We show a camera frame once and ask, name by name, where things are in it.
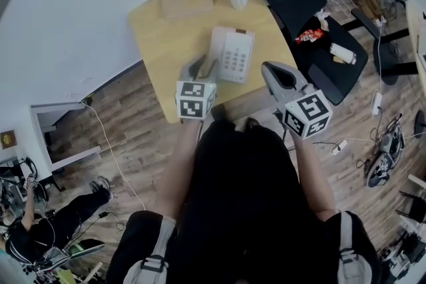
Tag hand-held gripper on floor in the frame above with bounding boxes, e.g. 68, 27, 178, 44
365, 114, 406, 189

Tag white power strip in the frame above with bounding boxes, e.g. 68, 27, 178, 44
371, 90, 383, 116

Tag white telephone base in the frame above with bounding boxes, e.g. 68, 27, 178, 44
208, 26, 256, 84

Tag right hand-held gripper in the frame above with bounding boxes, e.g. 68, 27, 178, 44
262, 60, 334, 140

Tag small brown box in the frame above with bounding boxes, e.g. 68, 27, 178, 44
0, 130, 18, 150

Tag crumpled white paper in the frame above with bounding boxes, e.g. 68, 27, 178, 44
314, 9, 331, 32

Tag long white floor cable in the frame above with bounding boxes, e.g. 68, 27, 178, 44
79, 100, 148, 212

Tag black bench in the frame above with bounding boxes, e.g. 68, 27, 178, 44
350, 7, 384, 41

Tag white bottle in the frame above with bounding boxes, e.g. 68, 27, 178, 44
329, 42, 357, 65

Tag white cabinet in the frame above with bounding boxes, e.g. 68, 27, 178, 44
29, 102, 103, 174

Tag brown cardboard boxes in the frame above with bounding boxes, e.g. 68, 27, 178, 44
360, 0, 387, 20

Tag red snack packet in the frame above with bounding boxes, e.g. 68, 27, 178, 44
294, 28, 325, 45

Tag person's black shoe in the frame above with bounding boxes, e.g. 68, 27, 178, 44
244, 117, 262, 131
210, 103, 234, 122

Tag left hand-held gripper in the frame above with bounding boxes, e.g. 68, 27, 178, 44
175, 55, 220, 120

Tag person's right forearm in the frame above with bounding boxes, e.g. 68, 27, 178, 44
290, 134, 337, 222

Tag person's left forearm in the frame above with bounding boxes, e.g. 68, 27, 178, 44
154, 119, 204, 221

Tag round light wooden table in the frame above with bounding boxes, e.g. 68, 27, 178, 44
372, 0, 426, 91

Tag person's black shirt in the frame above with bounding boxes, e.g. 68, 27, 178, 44
105, 209, 382, 284

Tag grey backpack strap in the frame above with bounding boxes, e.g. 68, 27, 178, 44
122, 215, 176, 284
336, 211, 373, 284

